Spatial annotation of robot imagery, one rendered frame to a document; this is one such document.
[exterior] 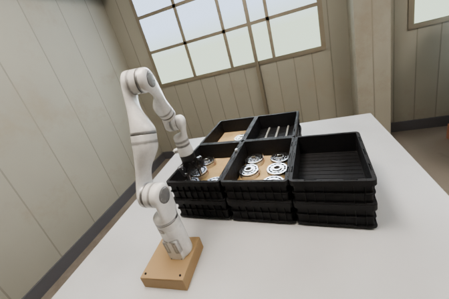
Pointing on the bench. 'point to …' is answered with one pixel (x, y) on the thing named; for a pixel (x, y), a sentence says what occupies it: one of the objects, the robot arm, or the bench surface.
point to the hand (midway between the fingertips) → (195, 175)
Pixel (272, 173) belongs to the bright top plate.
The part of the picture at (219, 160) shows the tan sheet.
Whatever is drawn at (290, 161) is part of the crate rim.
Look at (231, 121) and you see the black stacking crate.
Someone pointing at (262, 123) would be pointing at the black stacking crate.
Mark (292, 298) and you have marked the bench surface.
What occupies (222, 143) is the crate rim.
